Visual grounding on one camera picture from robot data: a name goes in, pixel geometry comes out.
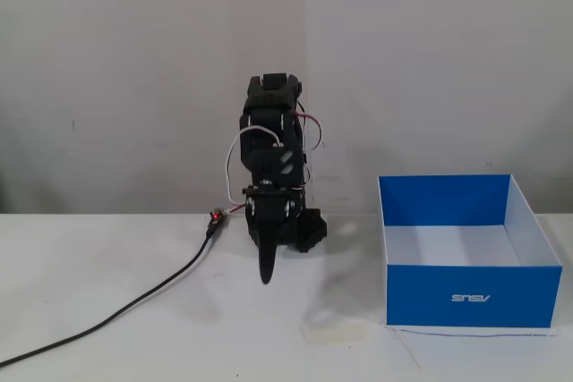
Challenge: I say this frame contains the black power cable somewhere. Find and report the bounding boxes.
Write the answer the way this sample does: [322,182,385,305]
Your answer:
[0,224,221,368]

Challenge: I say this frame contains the blue and white cardboard box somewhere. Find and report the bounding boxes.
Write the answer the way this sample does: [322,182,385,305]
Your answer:
[377,173,563,330]

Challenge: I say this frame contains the thin wire on table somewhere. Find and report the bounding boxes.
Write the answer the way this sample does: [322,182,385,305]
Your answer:
[392,327,559,339]

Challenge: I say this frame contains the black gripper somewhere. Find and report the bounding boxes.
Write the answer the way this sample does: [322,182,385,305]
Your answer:
[242,183,306,287]

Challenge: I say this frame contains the small controller board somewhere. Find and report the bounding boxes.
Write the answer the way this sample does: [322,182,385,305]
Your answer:
[206,206,227,238]

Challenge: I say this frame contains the pink elbow servo wire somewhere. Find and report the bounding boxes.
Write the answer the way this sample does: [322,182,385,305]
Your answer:
[289,107,328,149]

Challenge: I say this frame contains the white pink gripper servo wire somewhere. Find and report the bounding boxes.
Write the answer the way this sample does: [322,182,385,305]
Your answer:
[224,125,288,205]

